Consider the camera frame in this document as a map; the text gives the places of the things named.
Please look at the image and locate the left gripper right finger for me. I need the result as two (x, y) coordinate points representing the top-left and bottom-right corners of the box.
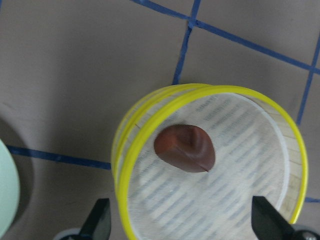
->
(251, 196), (300, 240)

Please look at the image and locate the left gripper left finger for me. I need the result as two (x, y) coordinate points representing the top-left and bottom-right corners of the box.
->
(78, 198), (111, 240)

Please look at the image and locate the yellow steamer layer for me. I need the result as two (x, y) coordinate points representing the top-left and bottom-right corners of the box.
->
(111, 83), (208, 186)
(114, 84), (308, 240)

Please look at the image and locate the dark red bun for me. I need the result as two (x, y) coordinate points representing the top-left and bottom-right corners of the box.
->
(153, 124), (216, 173)

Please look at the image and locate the light green plate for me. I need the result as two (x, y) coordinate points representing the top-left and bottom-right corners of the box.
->
(0, 140), (20, 237)

